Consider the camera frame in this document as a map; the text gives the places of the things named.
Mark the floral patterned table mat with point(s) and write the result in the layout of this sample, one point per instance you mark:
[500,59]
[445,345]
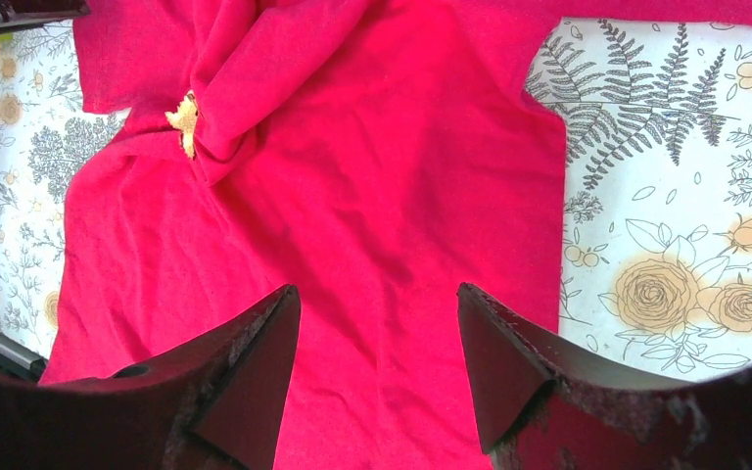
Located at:
[657,244]

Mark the orange glitter brooch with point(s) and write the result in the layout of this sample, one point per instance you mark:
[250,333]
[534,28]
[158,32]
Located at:
[184,120]

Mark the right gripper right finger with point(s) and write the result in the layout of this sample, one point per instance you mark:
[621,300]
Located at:
[542,402]

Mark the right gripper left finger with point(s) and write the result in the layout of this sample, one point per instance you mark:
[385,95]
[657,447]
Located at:
[214,402]

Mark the red t-shirt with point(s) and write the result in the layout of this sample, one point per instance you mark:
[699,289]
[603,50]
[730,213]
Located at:
[375,154]

